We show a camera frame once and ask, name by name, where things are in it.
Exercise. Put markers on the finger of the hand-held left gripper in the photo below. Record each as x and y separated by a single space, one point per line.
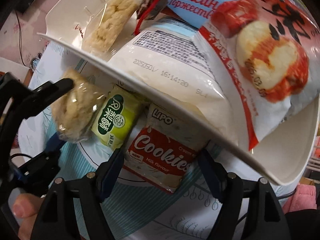
53 141
50 88

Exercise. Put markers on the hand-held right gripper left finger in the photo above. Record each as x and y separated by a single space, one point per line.
110 171

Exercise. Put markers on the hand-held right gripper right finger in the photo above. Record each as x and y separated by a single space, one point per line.
207 173

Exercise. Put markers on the clear pastry packet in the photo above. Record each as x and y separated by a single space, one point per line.
72 110
110 25

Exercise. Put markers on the red white cookie packet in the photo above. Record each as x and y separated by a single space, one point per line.
160 152

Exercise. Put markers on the white plastic storage box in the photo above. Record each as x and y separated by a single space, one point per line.
275 160

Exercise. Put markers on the red apple print snack bag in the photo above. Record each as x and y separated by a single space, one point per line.
270 62

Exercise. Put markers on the blue red cookie packet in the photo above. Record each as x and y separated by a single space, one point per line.
192 5

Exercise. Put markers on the person's left hand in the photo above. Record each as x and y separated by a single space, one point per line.
25 207

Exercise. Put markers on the tree print tablecloth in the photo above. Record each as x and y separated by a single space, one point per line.
180 212

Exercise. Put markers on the green pastry packet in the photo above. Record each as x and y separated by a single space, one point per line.
115 122

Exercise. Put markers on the pink cloth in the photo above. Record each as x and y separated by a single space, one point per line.
305 195

